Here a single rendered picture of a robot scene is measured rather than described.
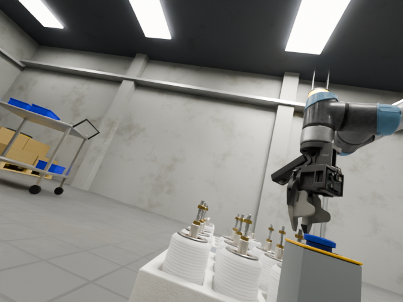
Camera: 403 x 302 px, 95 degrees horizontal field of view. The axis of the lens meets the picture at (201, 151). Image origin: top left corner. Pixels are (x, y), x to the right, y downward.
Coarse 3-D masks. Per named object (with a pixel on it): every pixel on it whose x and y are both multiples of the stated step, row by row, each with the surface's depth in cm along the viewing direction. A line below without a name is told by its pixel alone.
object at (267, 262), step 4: (260, 256) 52; (264, 256) 50; (260, 260) 51; (264, 260) 49; (268, 260) 49; (272, 260) 48; (264, 264) 49; (268, 264) 48; (272, 264) 48; (264, 268) 49; (268, 268) 48; (264, 272) 48; (268, 272) 47; (264, 276) 48; (268, 276) 47; (260, 280) 48; (264, 280) 47; (268, 280) 47; (260, 284) 48; (264, 284) 47; (268, 284) 46; (260, 288) 48; (264, 288) 47
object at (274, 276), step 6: (276, 264) 43; (276, 270) 39; (270, 276) 41; (276, 276) 39; (270, 282) 40; (276, 282) 38; (270, 288) 39; (276, 288) 38; (270, 294) 38; (276, 294) 37; (270, 300) 38
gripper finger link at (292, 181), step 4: (292, 176) 45; (292, 180) 44; (296, 180) 44; (288, 184) 44; (292, 184) 44; (296, 184) 44; (288, 188) 44; (292, 188) 43; (296, 188) 44; (288, 192) 44; (292, 192) 43; (288, 196) 43; (292, 196) 43; (288, 200) 43; (292, 200) 43; (288, 204) 43; (292, 204) 42
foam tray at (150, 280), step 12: (156, 264) 40; (144, 276) 35; (156, 276) 35; (168, 276) 36; (204, 276) 43; (144, 288) 35; (156, 288) 35; (168, 288) 34; (180, 288) 34; (192, 288) 34; (204, 288) 36; (132, 300) 34; (144, 300) 34; (156, 300) 34; (168, 300) 34; (180, 300) 34; (192, 300) 34; (204, 300) 33; (216, 300) 33; (228, 300) 34; (264, 300) 39
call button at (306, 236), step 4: (304, 236) 27; (308, 236) 26; (312, 236) 26; (316, 236) 26; (308, 240) 26; (312, 240) 26; (316, 240) 25; (320, 240) 25; (324, 240) 25; (328, 240) 25; (308, 244) 26; (312, 244) 26; (316, 244) 26; (320, 244) 25; (324, 244) 25; (328, 244) 25; (332, 244) 25; (320, 248) 25; (324, 248) 25; (328, 248) 25
